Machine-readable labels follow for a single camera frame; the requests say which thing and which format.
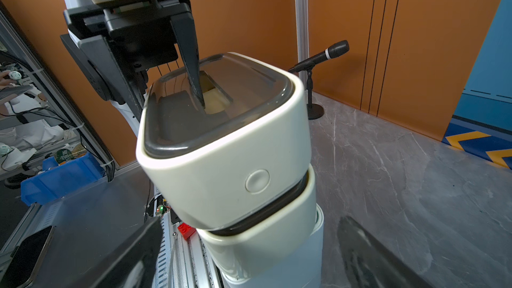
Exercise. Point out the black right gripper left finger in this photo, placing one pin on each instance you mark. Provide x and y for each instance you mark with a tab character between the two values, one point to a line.
132	264

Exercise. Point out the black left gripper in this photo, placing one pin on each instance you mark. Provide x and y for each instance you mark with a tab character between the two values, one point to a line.
120	39

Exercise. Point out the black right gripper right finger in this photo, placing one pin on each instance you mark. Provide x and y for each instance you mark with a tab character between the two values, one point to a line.
368	263

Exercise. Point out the white box grey lid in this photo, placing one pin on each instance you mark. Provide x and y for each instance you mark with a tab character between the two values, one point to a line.
302	268

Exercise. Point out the cream box brown lid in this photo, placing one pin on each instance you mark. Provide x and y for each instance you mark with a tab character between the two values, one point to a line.
220	161
263	246

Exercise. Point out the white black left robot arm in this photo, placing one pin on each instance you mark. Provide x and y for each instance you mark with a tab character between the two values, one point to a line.
116	42

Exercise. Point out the left circuit board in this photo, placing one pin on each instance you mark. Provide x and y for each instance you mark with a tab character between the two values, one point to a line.
156	207

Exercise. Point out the black phone outside cell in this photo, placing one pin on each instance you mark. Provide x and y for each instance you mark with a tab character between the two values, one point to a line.
27	259

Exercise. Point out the blue plastic bin outside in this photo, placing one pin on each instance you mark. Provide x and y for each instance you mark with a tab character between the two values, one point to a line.
61	181

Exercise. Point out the red block on rail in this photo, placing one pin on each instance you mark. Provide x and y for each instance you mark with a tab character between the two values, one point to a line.
186	231

